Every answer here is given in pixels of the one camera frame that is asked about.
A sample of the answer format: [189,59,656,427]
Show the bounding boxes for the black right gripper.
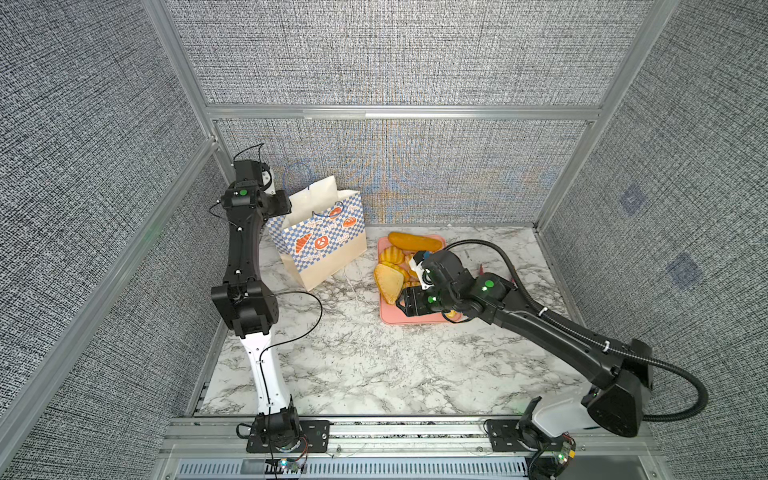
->
[393,284,460,316]

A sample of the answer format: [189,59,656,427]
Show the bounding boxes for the oval golden bread bun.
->
[405,266,423,284]

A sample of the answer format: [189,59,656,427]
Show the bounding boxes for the checkered paper bag blue handles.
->
[266,175,367,291]

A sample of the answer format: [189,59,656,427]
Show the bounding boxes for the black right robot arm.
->
[399,250,651,451]

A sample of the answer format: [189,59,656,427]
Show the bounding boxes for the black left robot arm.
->
[211,159,302,452]

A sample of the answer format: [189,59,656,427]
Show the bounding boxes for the triangular tan bread slice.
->
[374,263,406,305]

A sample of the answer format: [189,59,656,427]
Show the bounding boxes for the ridged golden bread roll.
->
[405,251,429,268]

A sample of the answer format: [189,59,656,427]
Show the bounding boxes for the long oval bread loaf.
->
[387,232,443,252]

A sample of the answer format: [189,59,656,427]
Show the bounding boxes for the pink plastic tray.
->
[377,234,449,326]

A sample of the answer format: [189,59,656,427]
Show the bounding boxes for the small ridged yellow bun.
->
[379,246,405,265]

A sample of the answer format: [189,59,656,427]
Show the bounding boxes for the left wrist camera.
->
[257,161,276,195]

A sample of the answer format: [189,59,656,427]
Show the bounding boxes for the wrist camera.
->
[418,251,442,290]
[257,161,276,195]

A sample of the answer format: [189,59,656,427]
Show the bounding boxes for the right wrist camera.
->
[418,251,442,290]

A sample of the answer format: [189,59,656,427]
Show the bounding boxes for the black corrugated cable conduit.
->
[440,239,710,423]

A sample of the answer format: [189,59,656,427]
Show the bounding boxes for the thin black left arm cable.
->
[257,290,324,367]

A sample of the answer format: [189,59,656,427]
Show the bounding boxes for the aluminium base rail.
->
[149,415,673,480]

